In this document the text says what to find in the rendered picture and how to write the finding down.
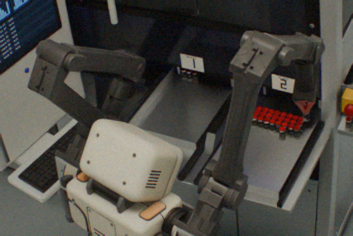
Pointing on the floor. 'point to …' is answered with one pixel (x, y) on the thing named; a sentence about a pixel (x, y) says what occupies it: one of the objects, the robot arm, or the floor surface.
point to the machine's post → (329, 112)
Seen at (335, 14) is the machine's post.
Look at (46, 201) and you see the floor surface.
